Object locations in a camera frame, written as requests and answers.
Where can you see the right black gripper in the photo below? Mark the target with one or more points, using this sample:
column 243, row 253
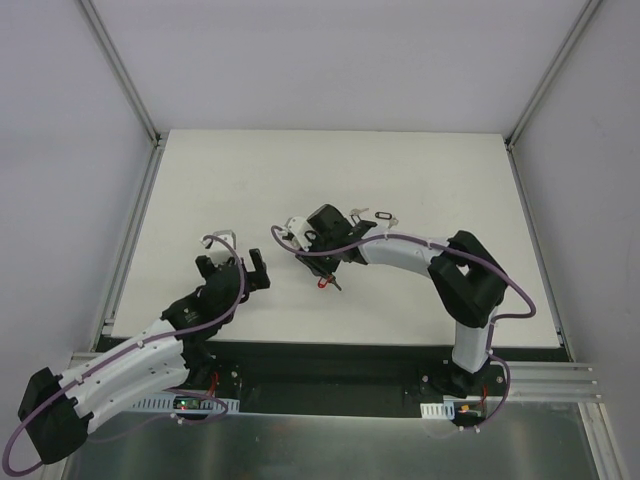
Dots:
column 320, row 266

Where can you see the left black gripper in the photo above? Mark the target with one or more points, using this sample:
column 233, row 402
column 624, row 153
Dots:
column 232, row 273

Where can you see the red tag key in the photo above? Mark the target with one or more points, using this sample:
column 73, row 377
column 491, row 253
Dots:
column 325, row 282

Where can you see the red handled key organizer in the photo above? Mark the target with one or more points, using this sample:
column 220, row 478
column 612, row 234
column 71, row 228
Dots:
column 322, row 267

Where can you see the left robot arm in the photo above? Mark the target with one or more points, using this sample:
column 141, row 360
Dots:
column 60, row 411

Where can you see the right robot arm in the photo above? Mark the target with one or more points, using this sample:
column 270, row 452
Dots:
column 469, row 291

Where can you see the black tag key far left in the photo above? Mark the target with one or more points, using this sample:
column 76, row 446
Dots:
column 356, row 213

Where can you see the black tag key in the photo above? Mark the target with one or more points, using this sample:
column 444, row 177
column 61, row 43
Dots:
column 388, row 217
column 356, row 213

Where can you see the black tag key middle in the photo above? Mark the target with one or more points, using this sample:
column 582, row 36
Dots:
column 388, row 217

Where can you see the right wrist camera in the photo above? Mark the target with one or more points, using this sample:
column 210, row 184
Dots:
column 294, row 233

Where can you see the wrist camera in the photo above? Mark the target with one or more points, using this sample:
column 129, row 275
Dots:
column 294, row 233
column 223, row 238

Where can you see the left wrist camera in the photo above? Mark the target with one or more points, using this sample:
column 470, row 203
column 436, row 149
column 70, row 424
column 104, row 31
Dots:
column 223, row 238

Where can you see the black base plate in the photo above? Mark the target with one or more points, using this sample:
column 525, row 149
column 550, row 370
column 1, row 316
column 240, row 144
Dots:
column 368, row 381

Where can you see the left aluminium rail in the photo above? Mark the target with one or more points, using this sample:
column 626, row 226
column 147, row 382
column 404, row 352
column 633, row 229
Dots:
column 109, row 300

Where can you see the left white cable duct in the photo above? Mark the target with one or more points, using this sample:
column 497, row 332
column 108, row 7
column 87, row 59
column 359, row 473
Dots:
column 186, row 404

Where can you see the white cable duct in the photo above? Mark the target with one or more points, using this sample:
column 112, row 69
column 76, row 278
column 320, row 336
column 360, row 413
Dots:
column 438, row 411
column 186, row 404

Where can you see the right white cable duct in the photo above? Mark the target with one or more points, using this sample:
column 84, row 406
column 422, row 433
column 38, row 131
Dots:
column 438, row 411

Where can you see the left aluminium frame post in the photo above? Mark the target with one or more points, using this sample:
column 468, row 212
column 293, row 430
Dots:
column 109, row 50

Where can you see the aluminium frame post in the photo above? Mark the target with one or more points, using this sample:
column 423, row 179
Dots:
column 577, row 30
column 109, row 50

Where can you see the right aluminium frame post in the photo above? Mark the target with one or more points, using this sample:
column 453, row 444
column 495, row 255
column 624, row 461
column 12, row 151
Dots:
column 577, row 30

